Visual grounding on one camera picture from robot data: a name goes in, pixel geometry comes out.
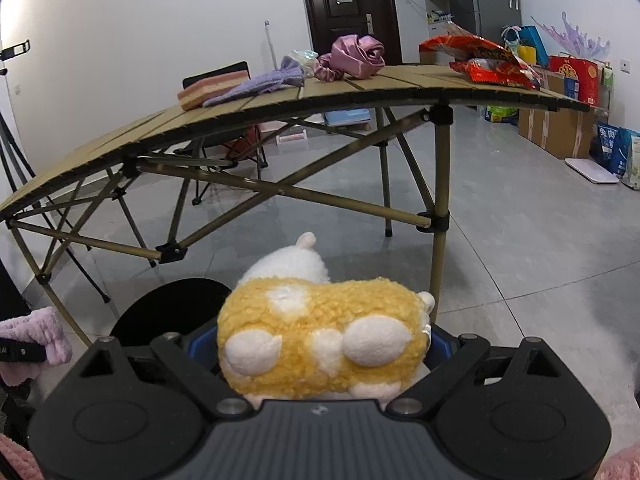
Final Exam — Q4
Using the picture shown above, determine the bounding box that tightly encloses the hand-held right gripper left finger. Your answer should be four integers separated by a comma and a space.
79, 327, 256, 418

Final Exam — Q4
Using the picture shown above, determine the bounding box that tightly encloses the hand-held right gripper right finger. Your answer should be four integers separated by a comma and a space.
385, 326, 563, 418

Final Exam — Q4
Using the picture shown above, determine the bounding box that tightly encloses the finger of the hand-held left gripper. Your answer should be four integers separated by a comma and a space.
7, 344, 47, 363

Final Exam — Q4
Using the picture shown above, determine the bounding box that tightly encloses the pink fluffy headband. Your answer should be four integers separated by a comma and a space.
0, 307, 73, 386

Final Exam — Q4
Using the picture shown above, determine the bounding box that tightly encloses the black round trash bin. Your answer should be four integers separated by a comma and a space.
109, 278, 233, 346

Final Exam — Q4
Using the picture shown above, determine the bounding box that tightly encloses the yellow plush toy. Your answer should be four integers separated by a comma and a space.
216, 231, 437, 411

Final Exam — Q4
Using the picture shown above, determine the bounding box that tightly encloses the person's left leg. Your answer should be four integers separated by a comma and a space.
0, 432, 48, 480

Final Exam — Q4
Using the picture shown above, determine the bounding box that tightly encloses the person's leg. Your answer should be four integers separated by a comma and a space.
0, 432, 48, 480
595, 447, 640, 480

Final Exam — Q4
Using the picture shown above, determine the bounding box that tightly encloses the black tripod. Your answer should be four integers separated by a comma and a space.
0, 67, 111, 303

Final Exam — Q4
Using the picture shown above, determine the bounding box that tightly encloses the person's right leg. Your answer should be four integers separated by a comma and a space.
595, 447, 640, 480

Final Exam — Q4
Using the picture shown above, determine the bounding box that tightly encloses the tan folding camping table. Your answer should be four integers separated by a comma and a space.
0, 62, 591, 346

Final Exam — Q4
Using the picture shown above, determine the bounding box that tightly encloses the white bathroom scale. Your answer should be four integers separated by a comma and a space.
565, 157, 621, 186

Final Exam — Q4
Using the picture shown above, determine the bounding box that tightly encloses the green pet food bag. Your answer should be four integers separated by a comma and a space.
485, 105, 518, 125

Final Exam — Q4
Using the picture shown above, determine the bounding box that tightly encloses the large taped cardboard box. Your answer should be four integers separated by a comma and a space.
517, 72, 598, 161

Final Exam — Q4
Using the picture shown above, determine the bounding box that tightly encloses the blue pet food bag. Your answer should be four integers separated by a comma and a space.
591, 122, 631, 176

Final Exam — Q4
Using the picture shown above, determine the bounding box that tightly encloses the white pet food bag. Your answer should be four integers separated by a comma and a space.
620, 130, 640, 188

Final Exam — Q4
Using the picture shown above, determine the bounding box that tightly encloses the purple knit pouch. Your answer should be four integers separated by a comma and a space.
202, 56, 307, 107

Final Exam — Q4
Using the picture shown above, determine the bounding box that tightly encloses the black folding chair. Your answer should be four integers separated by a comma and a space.
182, 61, 268, 206

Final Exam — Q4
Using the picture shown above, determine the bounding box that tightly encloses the low brown cardboard box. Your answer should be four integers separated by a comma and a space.
419, 42, 451, 66

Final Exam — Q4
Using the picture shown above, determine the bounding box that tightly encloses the black phone clamp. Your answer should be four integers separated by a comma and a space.
0, 40, 31, 62

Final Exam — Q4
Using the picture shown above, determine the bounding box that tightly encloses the red gift box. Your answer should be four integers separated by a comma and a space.
549, 55, 601, 107

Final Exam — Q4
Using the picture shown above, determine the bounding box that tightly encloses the large red snack bag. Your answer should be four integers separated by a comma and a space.
419, 30, 521, 67

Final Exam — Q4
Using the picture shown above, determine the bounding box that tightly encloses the pink satin scrunchie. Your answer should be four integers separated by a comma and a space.
314, 54, 343, 81

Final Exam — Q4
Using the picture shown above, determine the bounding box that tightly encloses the pink satin cloth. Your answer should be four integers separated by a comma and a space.
325, 35, 386, 80

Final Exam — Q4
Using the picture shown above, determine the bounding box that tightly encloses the blue gift bag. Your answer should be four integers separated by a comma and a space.
517, 26, 548, 68

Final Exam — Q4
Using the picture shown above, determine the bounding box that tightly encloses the dark wooden door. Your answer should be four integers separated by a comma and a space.
298, 0, 403, 66

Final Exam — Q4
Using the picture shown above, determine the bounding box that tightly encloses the purple feathery decoration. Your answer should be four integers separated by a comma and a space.
530, 11, 613, 61

